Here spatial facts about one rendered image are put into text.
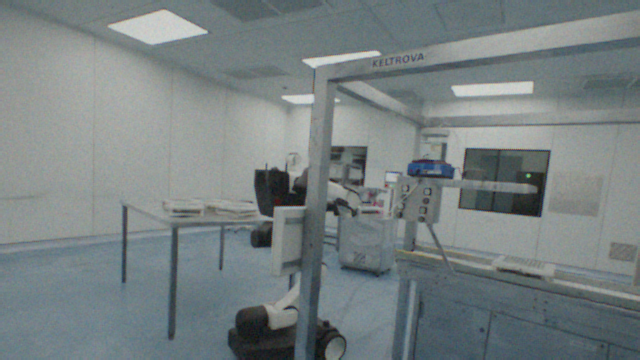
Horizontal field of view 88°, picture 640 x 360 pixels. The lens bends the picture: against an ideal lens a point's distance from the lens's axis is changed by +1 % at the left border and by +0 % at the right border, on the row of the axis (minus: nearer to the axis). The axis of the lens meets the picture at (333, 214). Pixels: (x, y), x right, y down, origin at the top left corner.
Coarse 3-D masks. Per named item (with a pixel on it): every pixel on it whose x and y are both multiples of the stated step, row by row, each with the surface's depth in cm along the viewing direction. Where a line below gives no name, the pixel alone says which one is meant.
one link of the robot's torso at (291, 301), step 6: (324, 270) 227; (324, 276) 228; (294, 288) 229; (288, 294) 228; (294, 294) 224; (282, 300) 225; (288, 300) 223; (294, 300) 221; (276, 306) 222; (282, 306) 219; (288, 306) 218; (294, 306) 220
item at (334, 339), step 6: (330, 336) 215; (336, 336) 216; (342, 336) 219; (324, 342) 213; (330, 342) 214; (336, 342) 218; (342, 342) 221; (324, 348) 211; (330, 348) 216; (336, 348) 219; (342, 348) 222; (324, 354) 212; (330, 354) 217; (336, 354) 220; (342, 354) 222
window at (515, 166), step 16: (464, 160) 631; (480, 160) 618; (496, 160) 605; (512, 160) 592; (528, 160) 580; (544, 160) 569; (496, 176) 606; (512, 176) 594; (528, 176) 581; (544, 176) 570; (464, 192) 635; (480, 192) 621; (496, 192) 608; (512, 192) 595; (544, 192) 571; (464, 208) 636; (480, 208) 622; (496, 208) 609; (512, 208) 596; (528, 208) 584
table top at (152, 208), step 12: (132, 204) 294; (144, 204) 301; (156, 204) 310; (156, 216) 240; (168, 216) 243; (180, 216) 248; (192, 216) 253; (204, 216) 258; (216, 216) 264; (228, 216) 270; (252, 216) 282; (264, 216) 289
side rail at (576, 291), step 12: (396, 252) 182; (444, 264) 167; (456, 264) 163; (492, 276) 154; (504, 276) 151; (516, 276) 148; (552, 288) 140; (564, 288) 138; (576, 288) 135; (600, 300) 131; (612, 300) 129; (624, 300) 127; (636, 300) 125
